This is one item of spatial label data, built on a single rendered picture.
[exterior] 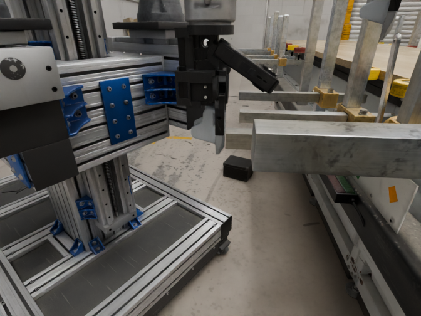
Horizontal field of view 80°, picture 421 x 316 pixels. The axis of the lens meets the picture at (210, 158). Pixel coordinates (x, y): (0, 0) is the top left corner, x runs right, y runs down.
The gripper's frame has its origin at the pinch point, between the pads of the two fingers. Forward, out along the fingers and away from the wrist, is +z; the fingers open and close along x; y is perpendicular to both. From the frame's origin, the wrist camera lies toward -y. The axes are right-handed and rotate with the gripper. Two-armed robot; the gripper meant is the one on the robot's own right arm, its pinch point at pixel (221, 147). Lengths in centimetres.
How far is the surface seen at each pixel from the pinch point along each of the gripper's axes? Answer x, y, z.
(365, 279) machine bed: -28, -55, 66
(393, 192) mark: 1.7, -31.3, 6.9
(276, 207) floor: -90, -32, 83
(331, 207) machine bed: -72, -56, 66
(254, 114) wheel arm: -23.5, -7.5, 0.8
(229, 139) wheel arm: 1.5, -1.4, -2.3
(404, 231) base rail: 5.2, -33.2, 12.7
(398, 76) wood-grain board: -38, -49, -7
